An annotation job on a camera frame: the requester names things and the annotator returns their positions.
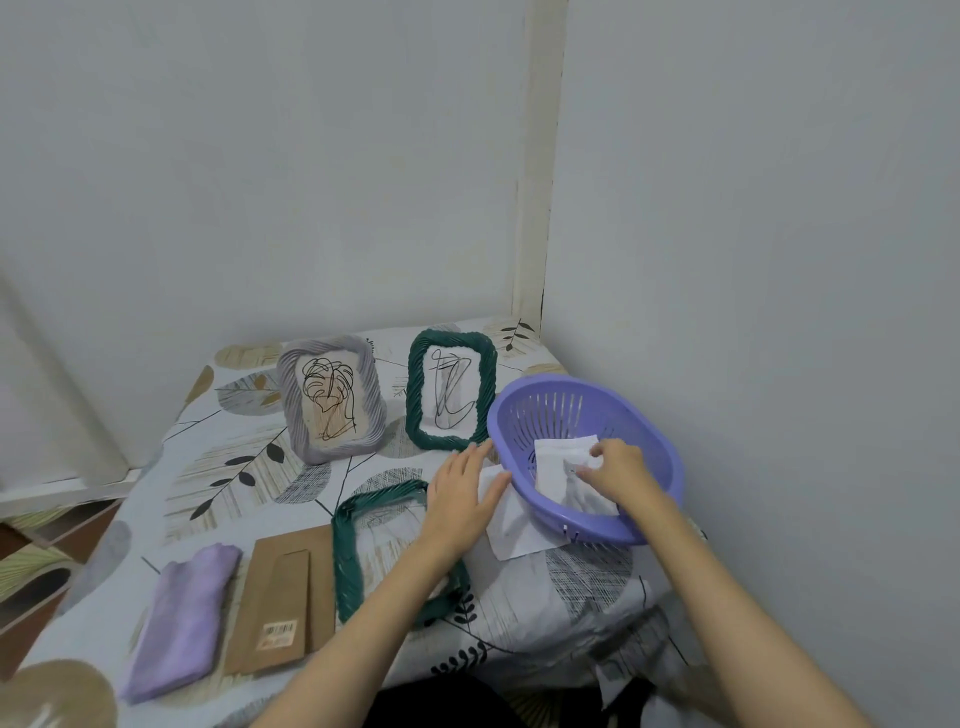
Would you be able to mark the person's right hand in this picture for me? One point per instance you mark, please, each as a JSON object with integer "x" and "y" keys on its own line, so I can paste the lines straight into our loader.
{"x": 630, "y": 480}

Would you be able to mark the person's left hand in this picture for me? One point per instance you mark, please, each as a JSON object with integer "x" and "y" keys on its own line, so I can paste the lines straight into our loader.
{"x": 457, "y": 510}

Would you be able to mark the white paper black line drawing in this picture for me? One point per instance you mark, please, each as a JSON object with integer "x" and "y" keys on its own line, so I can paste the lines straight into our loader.
{"x": 517, "y": 536}

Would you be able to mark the white paper grey drawing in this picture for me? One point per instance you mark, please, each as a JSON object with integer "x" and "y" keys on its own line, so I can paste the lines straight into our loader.
{"x": 555, "y": 472}

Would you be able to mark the brown cardboard frame backing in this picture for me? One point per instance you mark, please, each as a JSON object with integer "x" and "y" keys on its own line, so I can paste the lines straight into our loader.
{"x": 277, "y": 600}

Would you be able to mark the person's right forearm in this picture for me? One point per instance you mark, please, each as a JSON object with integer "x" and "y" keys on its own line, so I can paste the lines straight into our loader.
{"x": 735, "y": 622}

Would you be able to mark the person's left forearm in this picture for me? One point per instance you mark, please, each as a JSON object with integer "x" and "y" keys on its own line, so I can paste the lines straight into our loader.
{"x": 367, "y": 645}

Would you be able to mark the purple plastic basket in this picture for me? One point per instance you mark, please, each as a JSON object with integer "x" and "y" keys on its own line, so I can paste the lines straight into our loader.
{"x": 652, "y": 457}

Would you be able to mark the black trousers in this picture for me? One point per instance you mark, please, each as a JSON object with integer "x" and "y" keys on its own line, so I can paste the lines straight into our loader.
{"x": 435, "y": 705}

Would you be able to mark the leaf patterned tablecloth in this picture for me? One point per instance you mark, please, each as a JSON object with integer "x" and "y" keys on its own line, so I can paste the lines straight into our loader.
{"x": 225, "y": 465}

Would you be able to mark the purple folded cloth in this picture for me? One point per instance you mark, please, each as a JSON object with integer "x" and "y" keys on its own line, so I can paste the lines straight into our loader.
{"x": 180, "y": 622}

